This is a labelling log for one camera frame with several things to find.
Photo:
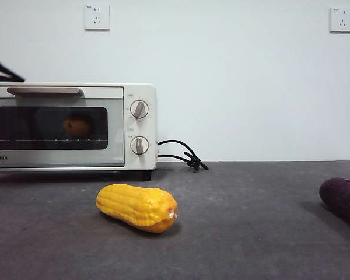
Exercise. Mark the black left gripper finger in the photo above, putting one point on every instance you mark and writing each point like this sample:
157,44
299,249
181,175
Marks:
17,78

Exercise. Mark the brown potato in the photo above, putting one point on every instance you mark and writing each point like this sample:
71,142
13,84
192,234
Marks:
78,126

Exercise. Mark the glass oven door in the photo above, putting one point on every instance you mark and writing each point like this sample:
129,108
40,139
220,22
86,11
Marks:
113,131

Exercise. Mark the white toaster oven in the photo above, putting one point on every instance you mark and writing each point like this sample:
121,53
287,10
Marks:
140,93

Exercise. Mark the round oven knob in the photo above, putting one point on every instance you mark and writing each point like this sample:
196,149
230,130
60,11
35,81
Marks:
140,146
140,109

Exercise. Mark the purple sweet potato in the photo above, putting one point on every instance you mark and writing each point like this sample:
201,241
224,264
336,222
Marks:
342,201

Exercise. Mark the yellow corn cob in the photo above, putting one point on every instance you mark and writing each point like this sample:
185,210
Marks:
134,205

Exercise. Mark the white wall socket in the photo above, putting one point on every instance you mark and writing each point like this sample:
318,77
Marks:
341,21
97,18

